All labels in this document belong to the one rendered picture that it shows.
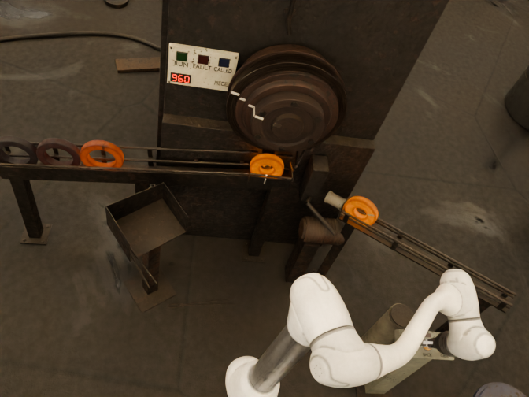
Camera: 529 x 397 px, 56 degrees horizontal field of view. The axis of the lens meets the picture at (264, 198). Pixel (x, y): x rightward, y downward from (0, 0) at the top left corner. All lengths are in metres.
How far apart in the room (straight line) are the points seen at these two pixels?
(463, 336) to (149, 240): 1.24
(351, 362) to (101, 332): 1.54
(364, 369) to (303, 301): 0.23
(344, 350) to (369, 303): 1.57
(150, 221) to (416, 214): 1.86
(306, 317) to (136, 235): 0.99
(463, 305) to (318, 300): 0.55
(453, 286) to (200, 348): 1.33
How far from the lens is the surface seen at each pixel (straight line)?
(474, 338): 1.73
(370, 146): 2.33
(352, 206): 2.27
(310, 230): 2.37
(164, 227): 2.16
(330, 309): 1.38
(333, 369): 1.32
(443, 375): 2.93
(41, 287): 2.74
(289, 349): 1.55
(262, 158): 2.19
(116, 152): 2.23
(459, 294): 1.74
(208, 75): 2.02
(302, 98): 1.83
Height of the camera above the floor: 2.42
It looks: 52 degrees down
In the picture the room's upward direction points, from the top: 18 degrees clockwise
